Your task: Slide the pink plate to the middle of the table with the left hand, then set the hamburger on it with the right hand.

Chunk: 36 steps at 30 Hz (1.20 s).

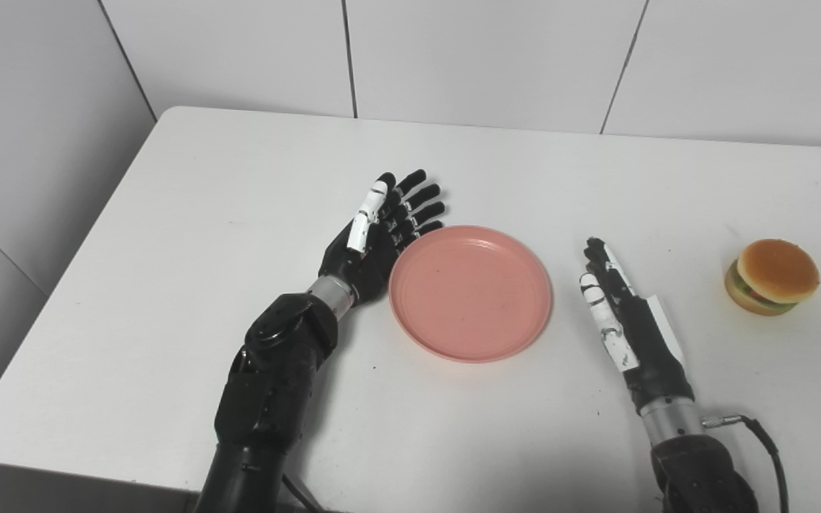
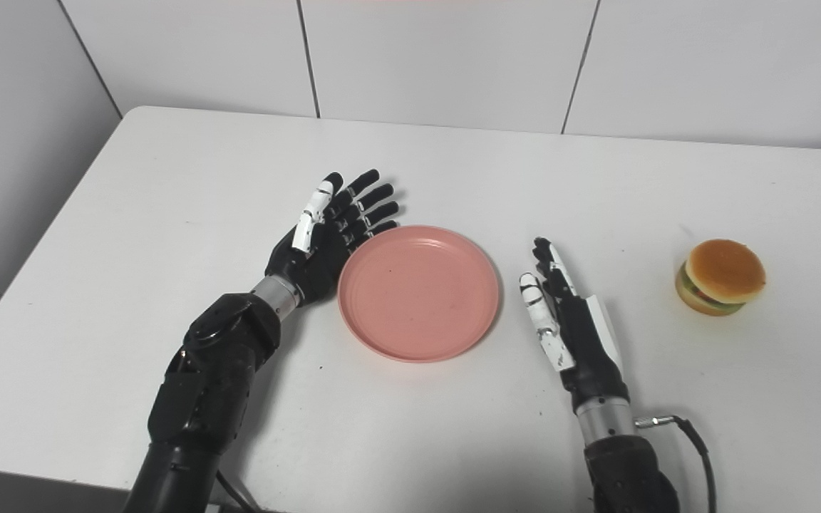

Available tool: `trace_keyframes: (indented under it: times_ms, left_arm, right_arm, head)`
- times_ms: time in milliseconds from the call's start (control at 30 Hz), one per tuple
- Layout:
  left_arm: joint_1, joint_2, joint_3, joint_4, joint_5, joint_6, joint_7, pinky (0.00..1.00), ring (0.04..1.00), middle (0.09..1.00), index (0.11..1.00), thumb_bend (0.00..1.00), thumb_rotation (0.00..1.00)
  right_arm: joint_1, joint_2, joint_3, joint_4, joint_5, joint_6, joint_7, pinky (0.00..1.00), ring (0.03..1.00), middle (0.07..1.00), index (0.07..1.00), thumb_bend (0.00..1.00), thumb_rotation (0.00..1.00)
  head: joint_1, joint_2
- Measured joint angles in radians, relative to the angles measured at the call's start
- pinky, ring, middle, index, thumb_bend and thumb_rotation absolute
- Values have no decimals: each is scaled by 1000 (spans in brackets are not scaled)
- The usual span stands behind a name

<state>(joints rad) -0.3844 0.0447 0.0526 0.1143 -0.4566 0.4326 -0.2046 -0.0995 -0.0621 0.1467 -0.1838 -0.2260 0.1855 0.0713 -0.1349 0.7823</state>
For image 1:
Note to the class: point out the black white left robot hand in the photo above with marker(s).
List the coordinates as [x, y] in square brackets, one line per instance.
[364, 263]

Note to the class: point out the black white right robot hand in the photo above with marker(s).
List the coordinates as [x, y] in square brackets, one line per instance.
[649, 349]

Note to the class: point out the pink round plate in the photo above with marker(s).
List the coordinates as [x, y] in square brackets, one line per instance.
[471, 292]

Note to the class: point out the toy hamburger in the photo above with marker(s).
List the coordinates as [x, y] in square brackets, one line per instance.
[777, 271]

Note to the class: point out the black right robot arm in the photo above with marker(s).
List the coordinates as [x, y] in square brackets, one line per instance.
[695, 463]

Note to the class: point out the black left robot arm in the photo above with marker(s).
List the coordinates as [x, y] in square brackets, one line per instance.
[271, 385]

